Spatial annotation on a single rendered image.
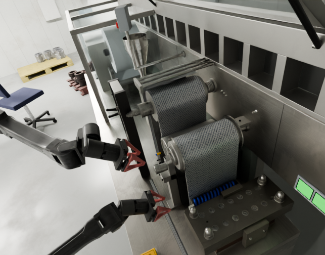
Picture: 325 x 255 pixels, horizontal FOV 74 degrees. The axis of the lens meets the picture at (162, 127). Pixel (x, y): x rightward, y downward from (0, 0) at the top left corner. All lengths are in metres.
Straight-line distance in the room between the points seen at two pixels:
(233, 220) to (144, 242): 0.39
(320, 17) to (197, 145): 0.49
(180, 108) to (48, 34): 6.91
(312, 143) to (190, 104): 0.48
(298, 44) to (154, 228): 0.88
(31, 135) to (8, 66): 6.84
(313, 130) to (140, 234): 0.79
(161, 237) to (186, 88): 0.65
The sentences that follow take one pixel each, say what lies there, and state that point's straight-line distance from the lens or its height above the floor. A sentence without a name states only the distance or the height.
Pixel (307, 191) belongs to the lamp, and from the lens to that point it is 0.87.
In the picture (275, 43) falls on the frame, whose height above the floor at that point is 1.60.
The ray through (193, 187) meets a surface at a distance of 0.93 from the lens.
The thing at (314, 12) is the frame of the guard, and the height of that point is 1.70.
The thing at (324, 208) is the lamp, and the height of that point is 1.18.
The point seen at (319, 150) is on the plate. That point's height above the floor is 1.36.
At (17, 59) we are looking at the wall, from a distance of 7.63.
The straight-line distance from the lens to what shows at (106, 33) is 1.59.
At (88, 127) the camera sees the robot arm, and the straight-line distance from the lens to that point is 0.75.
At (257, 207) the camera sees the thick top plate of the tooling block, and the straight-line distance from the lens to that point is 0.98.
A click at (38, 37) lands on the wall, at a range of 7.63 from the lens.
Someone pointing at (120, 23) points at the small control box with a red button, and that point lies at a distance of 1.13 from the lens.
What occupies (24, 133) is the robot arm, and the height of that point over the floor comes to 1.46.
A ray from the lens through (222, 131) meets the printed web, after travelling 0.85.
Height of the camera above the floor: 1.84
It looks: 37 degrees down
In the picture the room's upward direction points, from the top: 12 degrees counter-clockwise
